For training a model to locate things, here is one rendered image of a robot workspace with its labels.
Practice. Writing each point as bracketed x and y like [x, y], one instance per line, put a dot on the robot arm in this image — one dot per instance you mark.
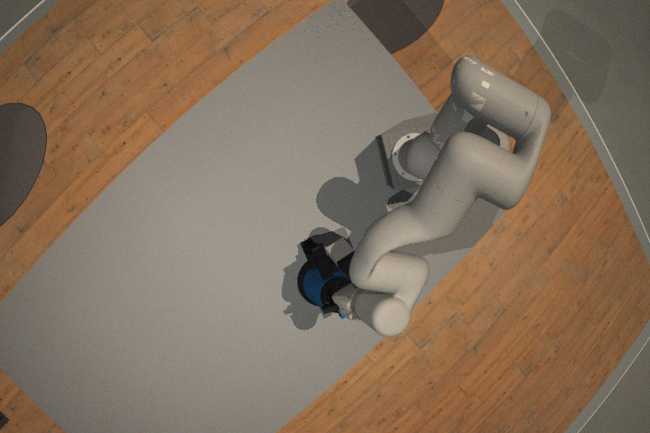
[468, 167]

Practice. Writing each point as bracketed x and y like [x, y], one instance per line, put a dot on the black round disk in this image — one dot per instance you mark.
[301, 275]

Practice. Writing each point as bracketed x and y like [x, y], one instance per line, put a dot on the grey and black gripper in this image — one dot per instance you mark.
[339, 300]

